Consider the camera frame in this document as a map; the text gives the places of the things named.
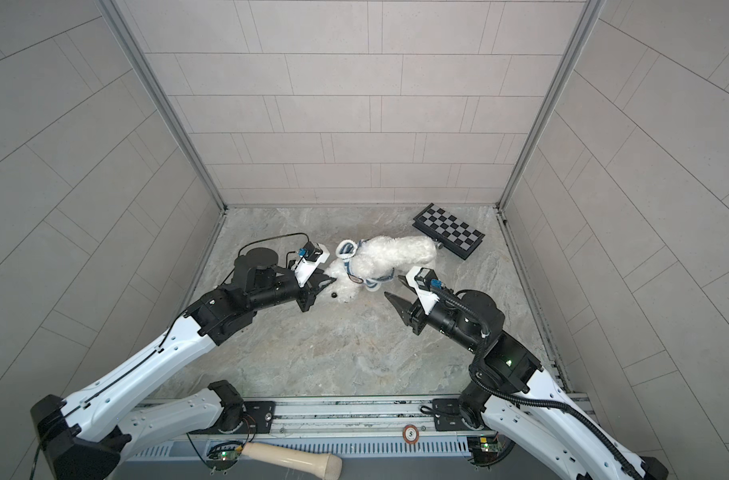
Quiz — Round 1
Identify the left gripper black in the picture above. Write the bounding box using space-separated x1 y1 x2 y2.
245 270 338 315

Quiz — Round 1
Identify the white teddy bear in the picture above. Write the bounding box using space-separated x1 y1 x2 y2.
324 236 438 303

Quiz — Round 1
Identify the blue white striped sweater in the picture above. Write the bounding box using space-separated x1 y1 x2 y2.
336 239 396 292

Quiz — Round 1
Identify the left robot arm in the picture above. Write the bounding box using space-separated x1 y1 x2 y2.
30 242 332 479

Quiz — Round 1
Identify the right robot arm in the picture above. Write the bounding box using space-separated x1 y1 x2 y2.
385 290 670 479

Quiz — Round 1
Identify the black white checkerboard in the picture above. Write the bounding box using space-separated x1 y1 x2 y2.
413 203 485 260

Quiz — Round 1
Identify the red round sticker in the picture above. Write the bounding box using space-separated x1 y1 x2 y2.
402 424 420 445

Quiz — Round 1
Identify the right circuit board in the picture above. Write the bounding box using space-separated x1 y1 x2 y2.
467 436 500 467

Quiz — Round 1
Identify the circuit board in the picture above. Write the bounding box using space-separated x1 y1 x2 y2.
206 441 244 471
467 436 500 467

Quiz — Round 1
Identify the left circuit board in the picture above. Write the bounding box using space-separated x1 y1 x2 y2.
206 441 244 471

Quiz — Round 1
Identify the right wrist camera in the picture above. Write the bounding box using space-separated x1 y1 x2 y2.
406 266 442 315

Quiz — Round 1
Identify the aluminium mounting rail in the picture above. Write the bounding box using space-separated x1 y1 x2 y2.
108 392 600 445

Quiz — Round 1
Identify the beige cylindrical handle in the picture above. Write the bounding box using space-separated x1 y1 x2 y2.
240 442 344 480

